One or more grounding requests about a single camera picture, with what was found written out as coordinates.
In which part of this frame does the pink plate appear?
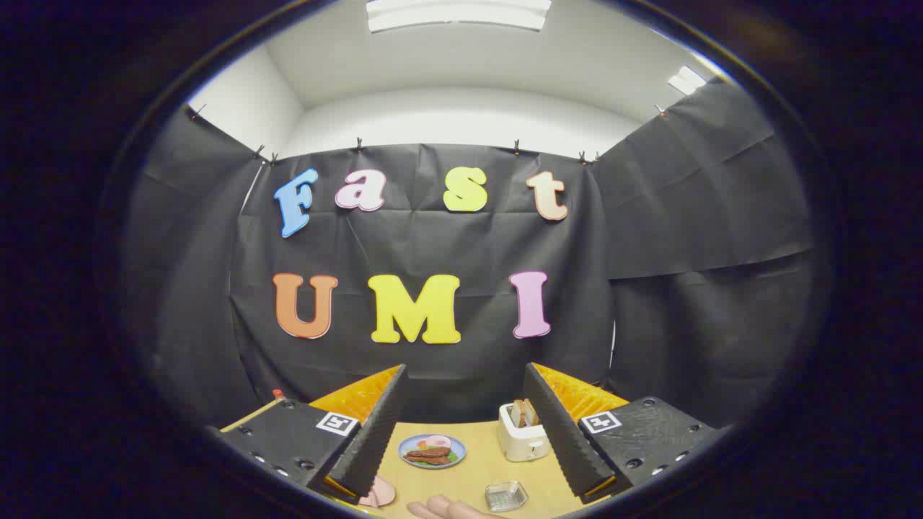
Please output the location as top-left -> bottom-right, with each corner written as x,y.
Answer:
358,475 -> 397,508

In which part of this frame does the ceiling light panel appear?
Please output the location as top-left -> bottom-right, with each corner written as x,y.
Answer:
666,65 -> 708,97
366,0 -> 553,34

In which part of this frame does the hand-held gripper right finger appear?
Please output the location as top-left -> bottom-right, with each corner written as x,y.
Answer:
523,362 -> 726,505

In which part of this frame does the blue plate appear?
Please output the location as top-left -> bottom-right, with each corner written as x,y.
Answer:
398,433 -> 467,470

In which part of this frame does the white toaster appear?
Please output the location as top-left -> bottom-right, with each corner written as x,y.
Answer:
497,402 -> 552,463

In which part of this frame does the metal wire basket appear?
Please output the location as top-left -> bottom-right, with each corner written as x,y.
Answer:
485,481 -> 529,513

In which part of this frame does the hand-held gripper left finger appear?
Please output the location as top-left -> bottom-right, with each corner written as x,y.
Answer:
208,364 -> 409,505

